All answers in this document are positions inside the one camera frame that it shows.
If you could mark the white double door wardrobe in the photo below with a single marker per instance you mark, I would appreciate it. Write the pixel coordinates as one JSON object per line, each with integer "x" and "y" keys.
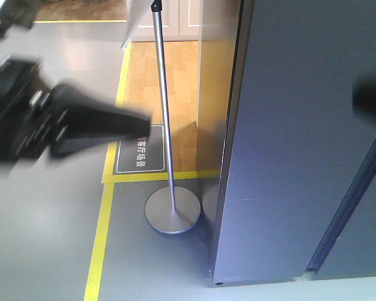
{"x": 181, "y": 21}

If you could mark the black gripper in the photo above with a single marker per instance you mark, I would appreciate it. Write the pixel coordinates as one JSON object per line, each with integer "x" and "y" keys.
{"x": 35, "y": 117}

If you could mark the dark floor sign sticker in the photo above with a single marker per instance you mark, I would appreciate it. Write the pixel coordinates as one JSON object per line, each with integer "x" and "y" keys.
{"x": 146, "y": 154}

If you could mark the dark grey fridge body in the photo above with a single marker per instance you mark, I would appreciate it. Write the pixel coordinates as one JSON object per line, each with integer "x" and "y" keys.
{"x": 348, "y": 247}

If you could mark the silver sign stand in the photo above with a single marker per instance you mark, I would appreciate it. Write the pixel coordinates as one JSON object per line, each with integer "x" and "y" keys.
{"x": 171, "y": 210}

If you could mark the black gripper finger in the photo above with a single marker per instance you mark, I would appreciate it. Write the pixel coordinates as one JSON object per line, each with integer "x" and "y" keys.
{"x": 364, "y": 95}

